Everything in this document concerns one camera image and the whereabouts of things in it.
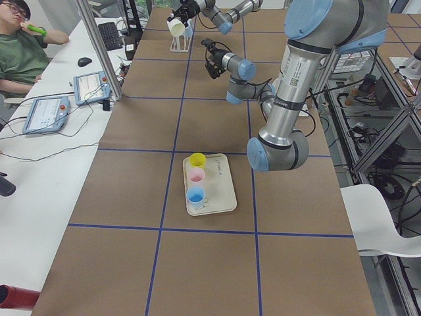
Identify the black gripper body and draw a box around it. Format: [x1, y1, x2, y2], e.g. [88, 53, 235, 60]
[205, 46, 227, 79]
[170, 0, 200, 22]

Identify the pale green ikea cup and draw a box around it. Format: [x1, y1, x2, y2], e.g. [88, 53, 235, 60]
[167, 18, 186, 37]

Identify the blue ikea cup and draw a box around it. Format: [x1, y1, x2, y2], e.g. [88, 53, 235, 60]
[186, 186, 206, 209]
[184, 26, 193, 38]

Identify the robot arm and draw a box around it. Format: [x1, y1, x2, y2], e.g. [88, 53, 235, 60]
[202, 1, 389, 172]
[166, 0, 263, 37]

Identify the yellow ikea cup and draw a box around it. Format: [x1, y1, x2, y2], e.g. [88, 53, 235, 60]
[188, 152, 207, 169]

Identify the pink ikea cup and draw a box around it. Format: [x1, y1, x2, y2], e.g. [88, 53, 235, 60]
[187, 167, 205, 187]

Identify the black keyboard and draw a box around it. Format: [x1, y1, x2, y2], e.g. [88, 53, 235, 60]
[97, 22, 123, 51]

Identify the black computer mouse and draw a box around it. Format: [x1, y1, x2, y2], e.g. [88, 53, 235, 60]
[77, 57, 92, 67]

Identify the beige plastic tray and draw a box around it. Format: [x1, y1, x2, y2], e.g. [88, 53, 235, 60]
[182, 153, 237, 216]

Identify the far teach pendant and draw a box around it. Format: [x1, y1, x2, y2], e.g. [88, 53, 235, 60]
[73, 71, 111, 106]

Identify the teach pendant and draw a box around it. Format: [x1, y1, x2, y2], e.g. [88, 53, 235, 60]
[73, 71, 111, 106]
[22, 96, 70, 134]

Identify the near teach pendant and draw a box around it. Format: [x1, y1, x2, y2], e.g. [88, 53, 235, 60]
[22, 96, 70, 134]

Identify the person in green shirt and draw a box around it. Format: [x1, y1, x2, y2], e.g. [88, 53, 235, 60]
[1, 1, 69, 98]

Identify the white chair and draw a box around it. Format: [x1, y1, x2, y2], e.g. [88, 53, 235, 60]
[340, 184, 420, 257]

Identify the red bottle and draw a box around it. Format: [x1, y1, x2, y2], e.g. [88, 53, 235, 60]
[1, 284, 40, 311]

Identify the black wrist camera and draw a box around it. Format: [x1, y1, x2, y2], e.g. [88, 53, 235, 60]
[201, 38, 215, 51]

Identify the white wire cup rack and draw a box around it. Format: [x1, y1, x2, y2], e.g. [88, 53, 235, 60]
[169, 36, 192, 53]

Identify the aluminium frame post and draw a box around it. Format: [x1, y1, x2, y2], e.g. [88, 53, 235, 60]
[75, 0, 122, 101]

